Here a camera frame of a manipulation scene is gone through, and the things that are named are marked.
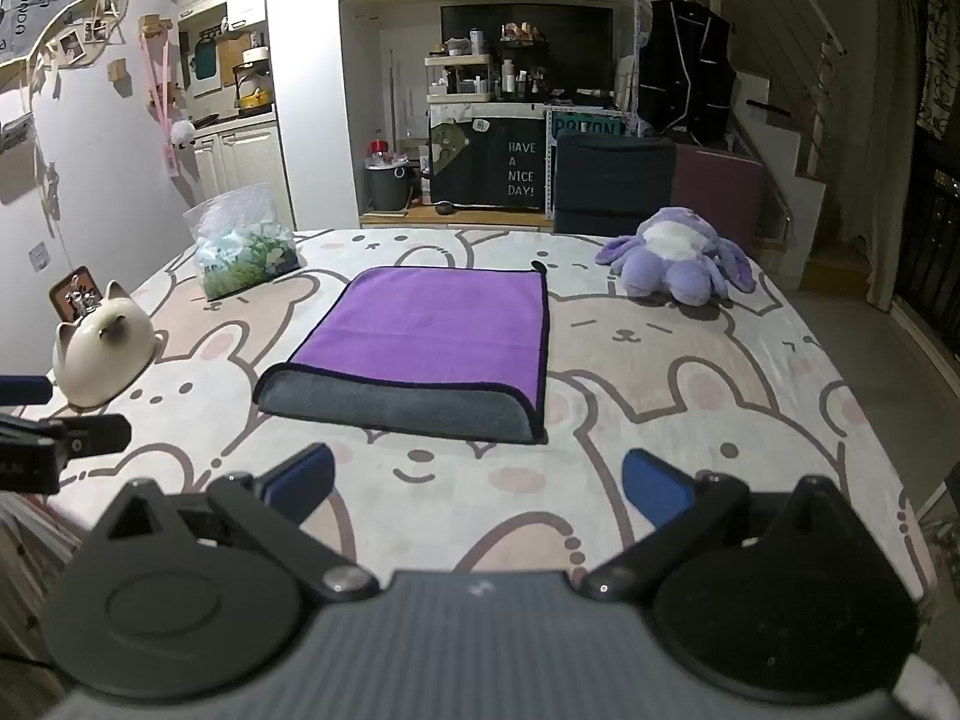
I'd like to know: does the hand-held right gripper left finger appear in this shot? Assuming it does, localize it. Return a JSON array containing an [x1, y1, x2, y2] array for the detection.
[[91, 442, 380, 604]]

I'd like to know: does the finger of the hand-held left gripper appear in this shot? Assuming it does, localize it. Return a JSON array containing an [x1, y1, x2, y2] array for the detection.
[[0, 412, 133, 460], [0, 375, 54, 407]]

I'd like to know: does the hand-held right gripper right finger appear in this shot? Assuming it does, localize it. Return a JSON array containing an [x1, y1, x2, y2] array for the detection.
[[581, 448, 863, 602]]

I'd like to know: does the purple and grey towel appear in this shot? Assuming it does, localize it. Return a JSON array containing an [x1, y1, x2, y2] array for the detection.
[[252, 265, 553, 446]]

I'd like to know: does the white cat-shaped ceramic figure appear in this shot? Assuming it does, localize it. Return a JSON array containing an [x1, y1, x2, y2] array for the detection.
[[52, 279, 157, 408]]

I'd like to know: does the purple plush toy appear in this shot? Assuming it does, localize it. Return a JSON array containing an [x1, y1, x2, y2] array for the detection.
[[595, 206, 758, 308]]

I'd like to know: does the clear plastic bag of packets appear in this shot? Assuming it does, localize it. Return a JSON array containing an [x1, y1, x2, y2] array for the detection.
[[183, 183, 302, 300]]

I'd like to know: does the black trash bin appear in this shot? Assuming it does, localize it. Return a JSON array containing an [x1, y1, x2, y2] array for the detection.
[[364, 157, 418, 212]]

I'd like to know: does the mauve folded mat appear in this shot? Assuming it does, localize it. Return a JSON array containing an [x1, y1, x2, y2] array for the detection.
[[670, 143, 767, 257]]

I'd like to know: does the white kitchen cabinet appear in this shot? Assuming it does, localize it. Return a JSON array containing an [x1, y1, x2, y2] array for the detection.
[[190, 115, 290, 212]]

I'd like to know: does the dark chair back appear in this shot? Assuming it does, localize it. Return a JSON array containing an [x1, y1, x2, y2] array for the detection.
[[554, 130, 677, 236]]

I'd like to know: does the black lettered cloth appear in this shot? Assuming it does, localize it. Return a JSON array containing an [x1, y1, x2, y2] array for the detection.
[[428, 108, 548, 210]]

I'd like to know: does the green licence plate sign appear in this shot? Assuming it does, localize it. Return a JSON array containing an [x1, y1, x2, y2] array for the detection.
[[548, 113, 628, 141]]

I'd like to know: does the white staircase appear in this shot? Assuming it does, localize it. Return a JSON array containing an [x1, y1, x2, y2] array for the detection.
[[730, 0, 852, 295]]

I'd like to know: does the beige curtain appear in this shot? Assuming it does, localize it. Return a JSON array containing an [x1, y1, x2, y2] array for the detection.
[[861, 0, 929, 314]]

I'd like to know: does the black jacket with white trim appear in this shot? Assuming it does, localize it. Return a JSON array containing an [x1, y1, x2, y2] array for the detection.
[[637, 0, 737, 144]]

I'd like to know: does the white storage cart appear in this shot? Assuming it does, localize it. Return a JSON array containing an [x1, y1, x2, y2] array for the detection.
[[424, 51, 501, 104]]

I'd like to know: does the small brown picture frame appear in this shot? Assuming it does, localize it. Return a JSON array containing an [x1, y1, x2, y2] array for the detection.
[[48, 265, 103, 325]]

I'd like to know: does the pink lanyard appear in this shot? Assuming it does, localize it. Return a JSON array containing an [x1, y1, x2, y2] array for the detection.
[[138, 21, 190, 179]]

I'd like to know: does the wall photo collage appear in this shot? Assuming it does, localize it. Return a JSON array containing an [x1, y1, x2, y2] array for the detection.
[[0, 0, 143, 102]]

